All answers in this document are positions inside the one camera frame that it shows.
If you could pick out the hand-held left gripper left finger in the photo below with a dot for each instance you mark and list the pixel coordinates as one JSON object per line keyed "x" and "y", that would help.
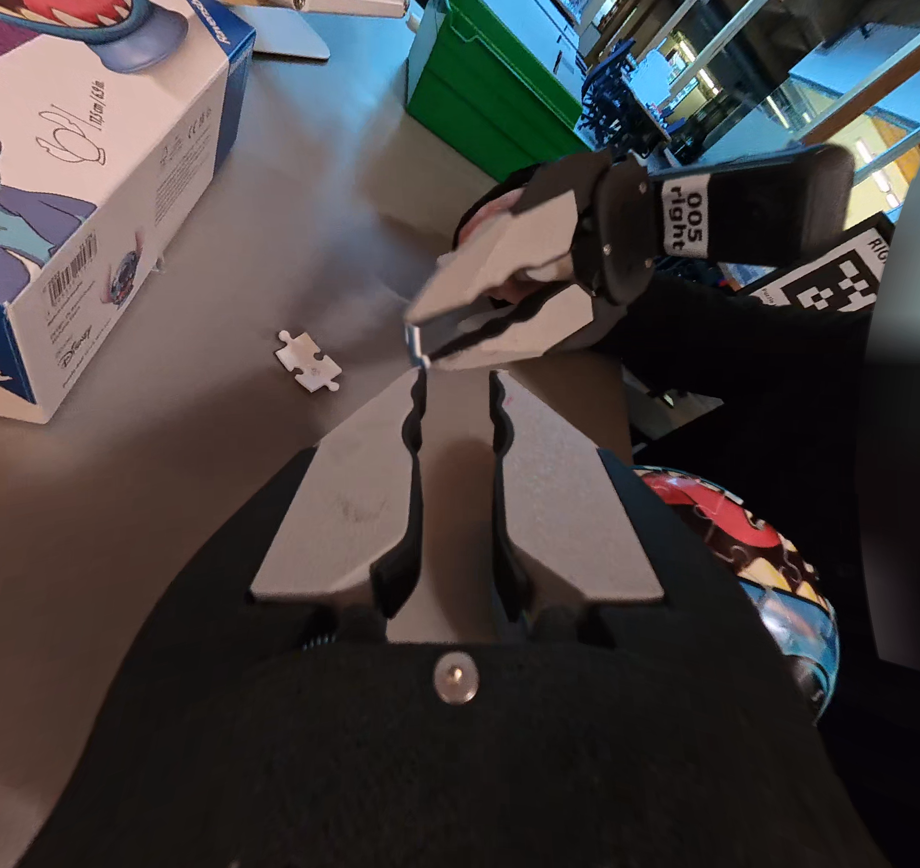
{"x": 338, "y": 523}

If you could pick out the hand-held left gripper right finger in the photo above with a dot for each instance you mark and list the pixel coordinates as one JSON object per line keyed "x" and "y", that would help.
{"x": 575, "y": 523}

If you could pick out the grey metal stand base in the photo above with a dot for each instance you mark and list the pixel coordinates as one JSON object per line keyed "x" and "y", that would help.
{"x": 287, "y": 30}

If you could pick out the printed cardboard puzzle box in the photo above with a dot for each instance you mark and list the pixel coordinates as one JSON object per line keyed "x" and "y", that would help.
{"x": 108, "y": 163}

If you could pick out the long background table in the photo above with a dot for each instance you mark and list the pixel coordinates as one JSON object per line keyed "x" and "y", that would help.
{"x": 517, "y": 5}

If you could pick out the blue puzzle ball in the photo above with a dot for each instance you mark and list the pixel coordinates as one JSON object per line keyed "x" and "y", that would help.
{"x": 762, "y": 566}

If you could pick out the blue puzzle piece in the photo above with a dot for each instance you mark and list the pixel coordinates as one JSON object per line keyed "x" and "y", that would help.
{"x": 417, "y": 347}

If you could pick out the person's right hand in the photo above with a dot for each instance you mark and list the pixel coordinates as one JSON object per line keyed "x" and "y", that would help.
{"x": 539, "y": 282}

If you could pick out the green plastic bin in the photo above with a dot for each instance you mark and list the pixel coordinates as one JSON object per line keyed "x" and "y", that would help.
{"x": 489, "y": 99}

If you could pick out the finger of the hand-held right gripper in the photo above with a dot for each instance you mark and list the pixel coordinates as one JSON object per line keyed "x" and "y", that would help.
{"x": 496, "y": 250}
{"x": 532, "y": 329}

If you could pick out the white puzzle piece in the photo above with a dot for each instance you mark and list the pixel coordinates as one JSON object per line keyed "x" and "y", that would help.
{"x": 309, "y": 361}

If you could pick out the row of black chairs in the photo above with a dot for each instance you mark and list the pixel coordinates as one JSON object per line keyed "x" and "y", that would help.
{"x": 618, "y": 106}

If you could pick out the person's right forearm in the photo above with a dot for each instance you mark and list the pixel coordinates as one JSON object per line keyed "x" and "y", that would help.
{"x": 719, "y": 357}

